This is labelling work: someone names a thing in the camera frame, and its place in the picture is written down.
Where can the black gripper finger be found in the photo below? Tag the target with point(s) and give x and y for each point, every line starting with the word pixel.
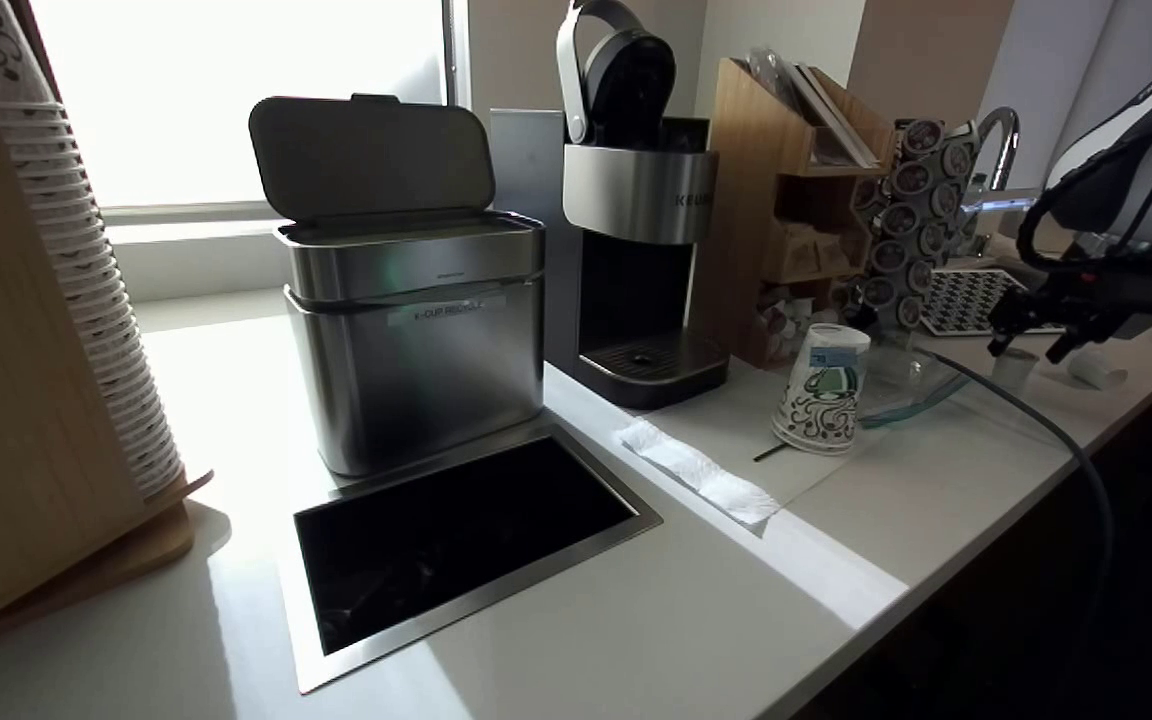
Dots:
pixel 1009 330
pixel 1072 342

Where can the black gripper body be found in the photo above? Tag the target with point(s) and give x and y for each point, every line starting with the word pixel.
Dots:
pixel 1122 291

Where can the small white coffee pod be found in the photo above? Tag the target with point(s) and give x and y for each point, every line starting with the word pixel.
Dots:
pixel 1016 374

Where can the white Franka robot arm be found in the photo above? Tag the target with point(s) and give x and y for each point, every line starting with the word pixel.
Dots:
pixel 1136 127

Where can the black coffee pod carousel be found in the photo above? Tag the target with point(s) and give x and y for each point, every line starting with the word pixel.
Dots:
pixel 919 214

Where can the black and steel coffee machine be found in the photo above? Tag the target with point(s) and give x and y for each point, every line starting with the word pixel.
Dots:
pixel 636 192

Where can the patterned drying mat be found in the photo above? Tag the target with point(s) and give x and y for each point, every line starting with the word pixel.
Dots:
pixel 956 301

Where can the printed paper cup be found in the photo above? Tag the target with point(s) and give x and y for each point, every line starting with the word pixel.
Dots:
pixel 821 395

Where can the chrome faucet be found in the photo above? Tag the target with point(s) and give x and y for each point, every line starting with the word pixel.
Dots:
pixel 1006 122

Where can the white edged booklet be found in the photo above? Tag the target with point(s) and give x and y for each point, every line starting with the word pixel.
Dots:
pixel 834 115

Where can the wooden condiment organizer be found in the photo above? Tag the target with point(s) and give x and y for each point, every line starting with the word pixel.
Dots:
pixel 748 203

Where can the steel framed counter chute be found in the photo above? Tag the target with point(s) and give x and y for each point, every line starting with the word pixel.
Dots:
pixel 458 534

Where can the stainless steel lidded bin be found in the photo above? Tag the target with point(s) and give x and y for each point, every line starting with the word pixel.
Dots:
pixel 411 345

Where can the bright window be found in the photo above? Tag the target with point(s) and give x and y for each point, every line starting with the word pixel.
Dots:
pixel 243 95

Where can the wooden cup holder board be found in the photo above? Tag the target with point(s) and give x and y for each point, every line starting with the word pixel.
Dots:
pixel 2 440

